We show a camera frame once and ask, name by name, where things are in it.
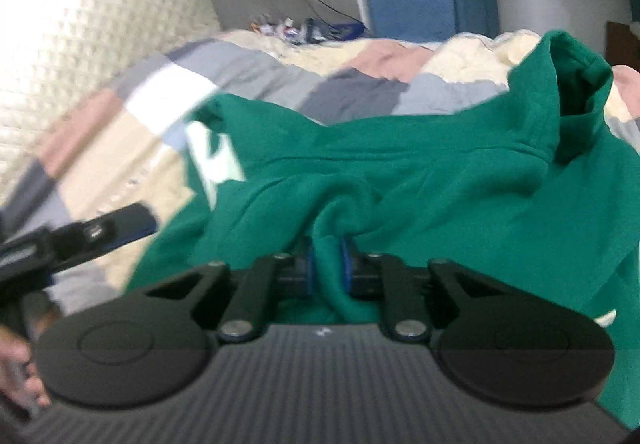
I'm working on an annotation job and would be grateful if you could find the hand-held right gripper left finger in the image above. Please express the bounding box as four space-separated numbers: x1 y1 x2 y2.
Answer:
145 237 317 344

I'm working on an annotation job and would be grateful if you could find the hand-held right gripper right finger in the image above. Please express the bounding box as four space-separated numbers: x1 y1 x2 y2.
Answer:
340 237 506 344

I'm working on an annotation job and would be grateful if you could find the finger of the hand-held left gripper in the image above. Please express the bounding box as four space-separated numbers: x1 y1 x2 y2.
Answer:
47 201 160 275

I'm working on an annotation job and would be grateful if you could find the green hoodie with white stripe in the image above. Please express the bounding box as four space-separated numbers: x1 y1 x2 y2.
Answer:
125 29 640 430

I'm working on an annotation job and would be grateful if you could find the person's left hand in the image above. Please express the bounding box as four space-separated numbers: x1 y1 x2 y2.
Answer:
0 324 51 412

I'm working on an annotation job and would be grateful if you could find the patchwork blanket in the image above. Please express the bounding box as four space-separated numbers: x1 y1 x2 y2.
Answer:
0 28 640 315

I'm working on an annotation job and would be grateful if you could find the white quilted headboard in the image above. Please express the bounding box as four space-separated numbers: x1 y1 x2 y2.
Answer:
0 0 223 200

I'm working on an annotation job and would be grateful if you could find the pile of small packets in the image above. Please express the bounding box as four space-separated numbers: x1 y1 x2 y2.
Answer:
250 17 366 45

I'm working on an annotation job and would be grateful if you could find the brown wooden furniture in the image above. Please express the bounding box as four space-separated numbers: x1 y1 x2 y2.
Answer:
606 21 640 75

